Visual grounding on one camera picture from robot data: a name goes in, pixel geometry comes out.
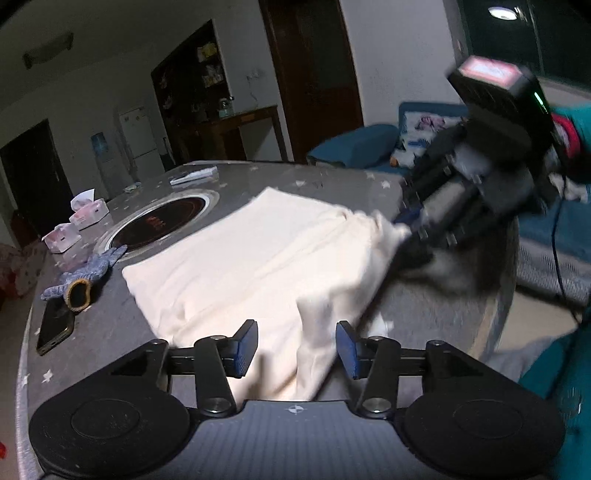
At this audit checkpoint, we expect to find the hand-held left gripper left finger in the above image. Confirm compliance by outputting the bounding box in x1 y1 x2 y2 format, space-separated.
108 319 259 416

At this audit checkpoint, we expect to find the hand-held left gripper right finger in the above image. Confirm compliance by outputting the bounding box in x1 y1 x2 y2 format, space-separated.
335 320 485 416

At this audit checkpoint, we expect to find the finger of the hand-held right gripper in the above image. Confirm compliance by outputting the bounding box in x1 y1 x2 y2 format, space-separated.
392 182 509 261
400 122 472 220

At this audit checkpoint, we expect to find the cream garment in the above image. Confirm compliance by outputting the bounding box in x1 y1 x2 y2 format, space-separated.
122 187 411 402

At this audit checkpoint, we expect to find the printed cushion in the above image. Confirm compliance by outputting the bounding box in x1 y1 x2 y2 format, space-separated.
396 113 463 168

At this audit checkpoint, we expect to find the blue sofa cushion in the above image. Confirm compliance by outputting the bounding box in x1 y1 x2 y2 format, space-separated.
307 124 400 169

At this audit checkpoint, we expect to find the dark window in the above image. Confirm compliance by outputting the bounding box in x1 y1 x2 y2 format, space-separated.
457 0 591 93

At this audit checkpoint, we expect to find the blue sofa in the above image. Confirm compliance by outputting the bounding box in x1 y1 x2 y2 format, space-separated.
307 102 591 305

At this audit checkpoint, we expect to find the grey star-patterned table cover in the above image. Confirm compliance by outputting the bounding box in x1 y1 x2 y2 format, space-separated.
14 159 520 480

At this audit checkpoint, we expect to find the brown wooden door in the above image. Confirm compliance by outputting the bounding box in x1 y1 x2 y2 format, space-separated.
259 0 365 162

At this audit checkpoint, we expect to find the round black induction cooktop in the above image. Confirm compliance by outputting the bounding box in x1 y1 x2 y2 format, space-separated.
95 189 220 261

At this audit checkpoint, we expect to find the grey knit work glove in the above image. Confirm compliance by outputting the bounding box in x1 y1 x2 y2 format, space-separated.
41 244 127 312

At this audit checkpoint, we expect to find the white remote control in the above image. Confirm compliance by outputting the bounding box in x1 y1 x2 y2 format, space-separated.
169 167 219 186

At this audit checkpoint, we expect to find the person's teal clothing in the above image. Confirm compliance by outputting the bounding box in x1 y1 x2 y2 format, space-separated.
517 314 591 480

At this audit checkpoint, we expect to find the black smartphone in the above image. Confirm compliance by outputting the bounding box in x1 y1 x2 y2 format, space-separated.
36 298 75 356

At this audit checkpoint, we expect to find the pink tissue box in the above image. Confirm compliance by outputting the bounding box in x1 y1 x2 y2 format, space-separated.
69 188 110 232
41 223 81 254

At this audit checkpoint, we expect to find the wooden side table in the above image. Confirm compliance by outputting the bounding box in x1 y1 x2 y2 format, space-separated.
178 105 289 164

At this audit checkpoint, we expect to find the white water dispenser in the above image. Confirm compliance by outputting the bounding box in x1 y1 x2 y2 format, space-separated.
97 157 125 201

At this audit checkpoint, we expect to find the white refrigerator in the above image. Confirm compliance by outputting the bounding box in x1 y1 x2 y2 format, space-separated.
117 106 164 183

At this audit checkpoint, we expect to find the blue water bottle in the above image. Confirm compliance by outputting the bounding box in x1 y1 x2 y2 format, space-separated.
91 132 112 160

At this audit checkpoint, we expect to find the dark wooden display cabinet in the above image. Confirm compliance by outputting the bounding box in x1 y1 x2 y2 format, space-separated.
151 19 245 162

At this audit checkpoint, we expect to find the dark entrance door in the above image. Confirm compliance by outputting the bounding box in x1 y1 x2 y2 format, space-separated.
0 119 75 236

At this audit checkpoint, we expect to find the black cable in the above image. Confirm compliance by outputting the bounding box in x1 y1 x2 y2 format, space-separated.
551 198 583 317

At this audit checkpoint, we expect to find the wall air conditioner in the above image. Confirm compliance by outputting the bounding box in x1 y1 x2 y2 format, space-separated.
23 31 75 70

